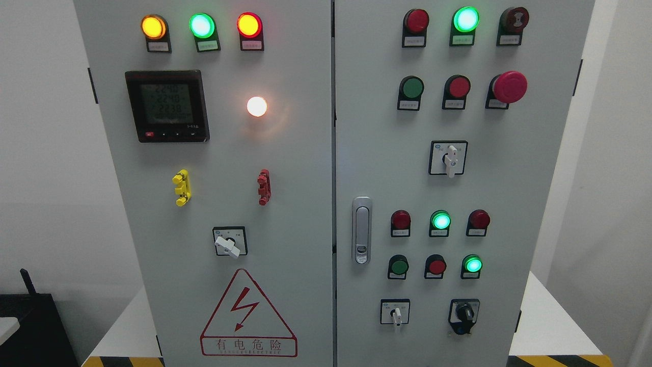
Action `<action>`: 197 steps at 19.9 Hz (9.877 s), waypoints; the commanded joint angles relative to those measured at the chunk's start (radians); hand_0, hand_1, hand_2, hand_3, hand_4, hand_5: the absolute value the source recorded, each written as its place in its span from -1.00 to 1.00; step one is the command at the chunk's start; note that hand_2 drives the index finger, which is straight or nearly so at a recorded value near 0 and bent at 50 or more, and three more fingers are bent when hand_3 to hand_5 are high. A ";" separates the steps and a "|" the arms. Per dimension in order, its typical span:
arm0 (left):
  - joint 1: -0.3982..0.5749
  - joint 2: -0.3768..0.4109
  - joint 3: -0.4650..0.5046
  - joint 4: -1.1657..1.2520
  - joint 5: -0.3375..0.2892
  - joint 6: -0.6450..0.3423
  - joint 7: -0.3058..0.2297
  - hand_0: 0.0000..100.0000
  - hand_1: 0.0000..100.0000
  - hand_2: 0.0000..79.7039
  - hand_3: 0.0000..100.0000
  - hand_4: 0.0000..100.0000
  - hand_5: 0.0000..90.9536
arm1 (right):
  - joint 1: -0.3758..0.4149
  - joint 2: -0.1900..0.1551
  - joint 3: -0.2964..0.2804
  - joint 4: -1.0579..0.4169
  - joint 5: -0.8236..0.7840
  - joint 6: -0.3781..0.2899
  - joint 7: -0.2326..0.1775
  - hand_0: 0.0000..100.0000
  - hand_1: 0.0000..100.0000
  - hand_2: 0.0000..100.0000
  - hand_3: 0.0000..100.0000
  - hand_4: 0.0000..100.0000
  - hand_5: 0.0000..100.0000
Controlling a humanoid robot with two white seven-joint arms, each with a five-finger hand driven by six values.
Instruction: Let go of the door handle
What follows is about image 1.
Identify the silver door handle lever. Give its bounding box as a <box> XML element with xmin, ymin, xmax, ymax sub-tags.
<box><xmin>356</xmin><ymin>206</ymin><xmax>369</xmax><ymax>253</ymax></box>

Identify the grey left cabinet door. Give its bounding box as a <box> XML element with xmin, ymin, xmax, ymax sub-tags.
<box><xmin>74</xmin><ymin>1</ymin><xmax>333</xmax><ymax>366</ymax></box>

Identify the grey cabinet door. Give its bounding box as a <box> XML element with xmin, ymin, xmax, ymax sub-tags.
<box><xmin>74</xmin><ymin>1</ymin><xmax>333</xmax><ymax>366</ymax></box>
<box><xmin>334</xmin><ymin>1</ymin><xmax>594</xmax><ymax>366</ymax></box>

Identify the grey right cabinet door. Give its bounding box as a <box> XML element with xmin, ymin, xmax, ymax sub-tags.
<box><xmin>334</xmin><ymin>1</ymin><xmax>594</xmax><ymax>366</ymax></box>

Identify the red terminal connector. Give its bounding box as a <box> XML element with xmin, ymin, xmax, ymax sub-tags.
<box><xmin>258</xmin><ymin>169</ymin><xmax>271</xmax><ymax>206</ymax></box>

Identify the dark red lamp middle left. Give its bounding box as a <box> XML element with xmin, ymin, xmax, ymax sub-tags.
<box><xmin>390</xmin><ymin>209</ymin><xmax>411</xmax><ymax>238</ymax></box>

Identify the dark red lamp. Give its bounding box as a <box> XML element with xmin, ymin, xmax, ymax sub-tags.
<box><xmin>390</xmin><ymin>209</ymin><xmax>411</xmax><ymax>238</ymax></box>
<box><xmin>401</xmin><ymin>9</ymin><xmax>430</xmax><ymax>48</ymax></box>
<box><xmin>466</xmin><ymin>209</ymin><xmax>491</xmax><ymax>237</ymax></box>

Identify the white lit indicator lamp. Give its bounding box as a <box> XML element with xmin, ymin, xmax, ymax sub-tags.
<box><xmin>246</xmin><ymin>96</ymin><xmax>268</xmax><ymax>118</ymax></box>

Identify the green lamp middle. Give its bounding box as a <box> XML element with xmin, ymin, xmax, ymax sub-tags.
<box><xmin>428</xmin><ymin>211</ymin><xmax>450</xmax><ymax>238</ymax></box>

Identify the green push button upper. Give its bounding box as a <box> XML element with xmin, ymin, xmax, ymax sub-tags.
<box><xmin>397</xmin><ymin>76</ymin><xmax>424</xmax><ymax>111</ymax></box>

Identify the red push button lower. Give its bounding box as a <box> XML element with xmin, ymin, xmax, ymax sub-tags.
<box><xmin>423</xmin><ymin>254</ymin><xmax>447</xmax><ymax>279</ymax></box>

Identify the red push button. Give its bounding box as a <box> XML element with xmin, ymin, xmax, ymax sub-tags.
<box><xmin>442</xmin><ymin>74</ymin><xmax>471</xmax><ymax>111</ymax></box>
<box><xmin>423</xmin><ymin>254</ymin><xmax>447</xmax><ymax>279</ymax></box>

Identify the yellow terminal connector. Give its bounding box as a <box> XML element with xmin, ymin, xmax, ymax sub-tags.
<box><xmin>172</xmin><ymin>169</ymin><xmax>192</xmax><ymax>207</ymax></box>

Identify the dark red lamp middle right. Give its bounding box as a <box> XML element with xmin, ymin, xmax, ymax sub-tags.
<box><xmin>466</xmin><ymin>209</ymin><xmax>491</xmax><ymax>237</ymax></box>

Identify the red electric warning sticker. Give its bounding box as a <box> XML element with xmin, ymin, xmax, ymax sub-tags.
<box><xmin>200</xmin><ymin>269</ymin><xmax>298</xmax><ymax>358</ymax></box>

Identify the red push button upper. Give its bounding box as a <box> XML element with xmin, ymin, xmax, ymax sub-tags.
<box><xmin>442</xmin><ymin>74</ymin><xmax>471</xmax><ymax>111</ymax></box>

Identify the green lit button lower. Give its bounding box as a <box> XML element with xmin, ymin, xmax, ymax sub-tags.
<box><xmin>459</xmin><ymin>254</ymin><xmax>483</xmax><ymax>279</ymax></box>

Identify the black digital power meter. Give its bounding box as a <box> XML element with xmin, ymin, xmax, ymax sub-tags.
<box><xmin>124</xmin><ymin>69</ymin><xmax>210</xmax><ymax>143</ymax></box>

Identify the red lit indicator lamp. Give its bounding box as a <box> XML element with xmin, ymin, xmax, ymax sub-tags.
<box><xmin>236</xmin><ymin>12</ymin><xmax>264</xmax><ymax>51</ymax></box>

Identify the dark red lamp top right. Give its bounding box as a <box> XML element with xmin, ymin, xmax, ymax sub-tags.
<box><xmin>401</xmin><ymin>9</ymin><xmax>430</xmax><ymax>48</ymax></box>

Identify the green indicator lamp top left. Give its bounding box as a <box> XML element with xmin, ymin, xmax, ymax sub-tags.
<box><xmin>188</xmin><ymin>13</ymin><xmax>221</xmax><ymax>52</ymax></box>

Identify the red emergency stop button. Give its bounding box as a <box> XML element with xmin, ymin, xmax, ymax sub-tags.
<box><xmin>485</xmin><ymin>70</ymin><xmax>528</xmax><ymax>111</ymax></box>

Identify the green lamp top right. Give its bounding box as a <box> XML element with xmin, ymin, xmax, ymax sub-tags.
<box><xmin>449</xmin><ymin>6</ymin><xmax>480</xmax><ymax>47</ymax></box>

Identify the yellow indicator lamp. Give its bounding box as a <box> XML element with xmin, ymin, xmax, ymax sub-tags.
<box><xmin>141</xmin><ymin>14</ymin><xmax>172</xmax><ymax>53</ymax></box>

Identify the black red buzzer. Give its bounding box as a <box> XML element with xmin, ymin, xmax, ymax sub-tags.
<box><xmin>496</xmin><ymin>7</ymin><xmax>530</xmax><ymax>46</ymax></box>

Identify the black box with antenna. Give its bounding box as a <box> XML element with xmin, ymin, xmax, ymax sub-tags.
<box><xmin>1</xmin><ymin>269</ymin><xmax>79</xmax><ymax>366</ymax></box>

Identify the silver handle lock plate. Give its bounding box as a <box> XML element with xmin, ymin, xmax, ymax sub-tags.
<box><xmin>351</xmin><ymin>197</ymin><xmax>372</xmax><ymax>265</ymax></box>

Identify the white left selector switch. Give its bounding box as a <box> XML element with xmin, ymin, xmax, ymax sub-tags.
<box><xmin>212</xmin><ymin>227</ymin><xmax>248</xmax><ymax>258</ymax></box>

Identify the white selector switch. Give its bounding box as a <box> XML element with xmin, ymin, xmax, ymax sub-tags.
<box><xmin>212</xmin><ymin>227</ymin><xmax>248</xmax><ymax>258</ymax></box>
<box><xmin>379</xmin><ymin>298</ymin><xmax>411</xmax><ymax>334</ymax></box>
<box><xmin>428</xmin><ymin>140</ymin><xmax>468</xmax><ymax>177</ymax></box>

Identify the white upper right selector switch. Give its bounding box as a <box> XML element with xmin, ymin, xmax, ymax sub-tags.
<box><xmin>428</xmin><ymin>140</ymin><xmax>468</xmax><ymax>177</ymax></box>

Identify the white lower selector switch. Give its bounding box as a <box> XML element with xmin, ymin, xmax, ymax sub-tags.
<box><xmin>379</xmin><ymin>298</ymin><xmax>411</xmax><ymax>334</ymax></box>

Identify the black key selector switch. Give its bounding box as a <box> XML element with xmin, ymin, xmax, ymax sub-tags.
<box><xmin>448</xmin><ymin>298</ymin><xmax>480</xmax><ymax>336</ymax></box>

